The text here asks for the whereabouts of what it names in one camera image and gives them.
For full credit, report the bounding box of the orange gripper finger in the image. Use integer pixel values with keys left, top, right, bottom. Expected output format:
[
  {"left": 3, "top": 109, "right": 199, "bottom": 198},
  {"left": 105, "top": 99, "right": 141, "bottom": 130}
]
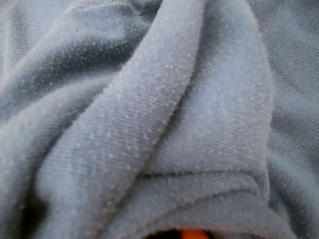
[{"left": 149, "top": 228, "right": 217, "bottom": 239}]

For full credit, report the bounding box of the blue printed T-shirt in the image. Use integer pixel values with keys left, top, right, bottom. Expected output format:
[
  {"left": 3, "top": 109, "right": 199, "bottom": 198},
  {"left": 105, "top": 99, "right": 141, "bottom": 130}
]
[{"left": 0, "top": 0, "right": 319, "bottom": 239}]

